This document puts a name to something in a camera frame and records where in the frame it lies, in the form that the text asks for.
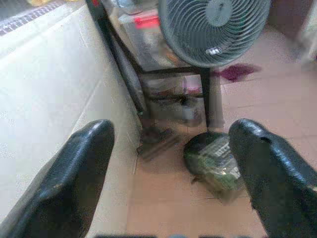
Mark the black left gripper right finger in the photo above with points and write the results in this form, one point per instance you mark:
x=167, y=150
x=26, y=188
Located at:
x=275, y=173

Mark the grey electric standing fan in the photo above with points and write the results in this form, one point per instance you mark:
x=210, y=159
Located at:
x=214, y=31

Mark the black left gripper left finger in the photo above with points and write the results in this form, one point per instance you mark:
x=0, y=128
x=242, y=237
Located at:
x=67, y=178

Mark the pink and white package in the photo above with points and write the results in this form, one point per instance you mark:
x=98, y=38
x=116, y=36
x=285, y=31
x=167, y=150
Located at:
x=192, y=84

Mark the red box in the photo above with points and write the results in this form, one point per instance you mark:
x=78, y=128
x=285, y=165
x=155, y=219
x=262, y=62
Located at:
x=146, y=21

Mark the white tablecloth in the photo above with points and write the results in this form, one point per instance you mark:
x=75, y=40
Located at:
x=57, y=81

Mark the black metal shelf rack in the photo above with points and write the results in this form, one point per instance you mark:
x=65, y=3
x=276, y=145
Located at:
x=158, y=81

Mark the round green fan base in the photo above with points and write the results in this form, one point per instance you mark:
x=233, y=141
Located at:
x=210, y=161

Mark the purple cloth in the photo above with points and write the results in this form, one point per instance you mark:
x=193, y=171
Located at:
x=236, y=70

